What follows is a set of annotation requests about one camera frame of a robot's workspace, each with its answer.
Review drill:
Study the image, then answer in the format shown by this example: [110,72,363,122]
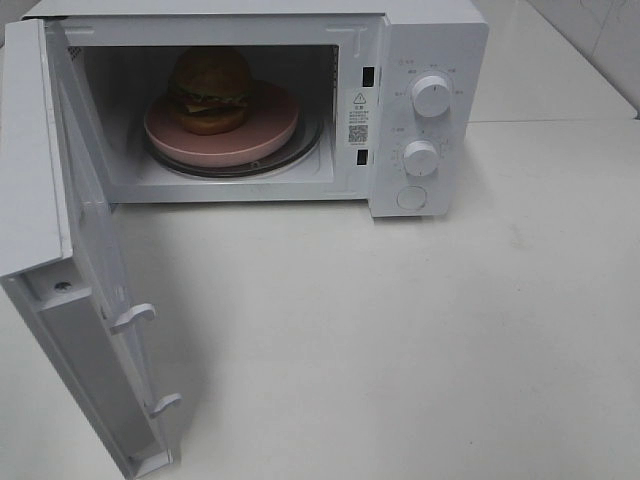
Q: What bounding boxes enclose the round white door button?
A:
[396,186,427,211]

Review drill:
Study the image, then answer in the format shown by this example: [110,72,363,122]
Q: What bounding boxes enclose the glass microwave turntable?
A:
[144,118,323,179]

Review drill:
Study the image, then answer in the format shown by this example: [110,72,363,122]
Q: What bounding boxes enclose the white lower microwave knob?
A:
[403,140,440,177]

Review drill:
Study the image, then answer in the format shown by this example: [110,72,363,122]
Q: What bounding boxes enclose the white microwave oven body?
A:
[28,1,489,217]

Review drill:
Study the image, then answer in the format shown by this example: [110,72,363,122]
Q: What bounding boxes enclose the white upper microwave knob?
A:
[411,73,452,118]

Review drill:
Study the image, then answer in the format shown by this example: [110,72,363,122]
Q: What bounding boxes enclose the pink round plate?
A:
[144,82,301,168]

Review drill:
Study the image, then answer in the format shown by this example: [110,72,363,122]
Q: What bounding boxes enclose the white warning label sticker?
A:
[344,88,371,146]

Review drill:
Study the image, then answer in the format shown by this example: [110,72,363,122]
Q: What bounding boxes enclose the white microwave door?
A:
[1,19,181,479]

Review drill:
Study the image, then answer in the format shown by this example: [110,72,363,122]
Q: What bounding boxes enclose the white microwave knob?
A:
[411,73,452,118]
[403,140,440,177]

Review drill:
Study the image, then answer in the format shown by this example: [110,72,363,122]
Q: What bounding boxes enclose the burger with lettuce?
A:
[166,46,253,135]

